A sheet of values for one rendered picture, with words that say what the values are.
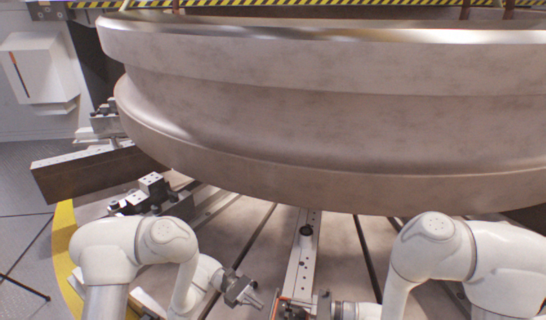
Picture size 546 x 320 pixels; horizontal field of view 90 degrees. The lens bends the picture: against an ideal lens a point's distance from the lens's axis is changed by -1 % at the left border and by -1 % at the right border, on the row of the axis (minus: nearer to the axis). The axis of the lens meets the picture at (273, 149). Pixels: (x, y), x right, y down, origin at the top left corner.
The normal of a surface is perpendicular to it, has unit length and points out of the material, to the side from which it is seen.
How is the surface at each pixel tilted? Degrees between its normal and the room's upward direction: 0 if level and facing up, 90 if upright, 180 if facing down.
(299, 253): 0
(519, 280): 58
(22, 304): 0
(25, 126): 90
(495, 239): 19
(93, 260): 45
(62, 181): 90
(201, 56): 90
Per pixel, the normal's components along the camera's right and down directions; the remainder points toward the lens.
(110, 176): 0.53, 0.40
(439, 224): -0.22, -0.72
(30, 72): 0.13, 0.47
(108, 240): 0.04, -0.33
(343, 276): 0.00, -0.88
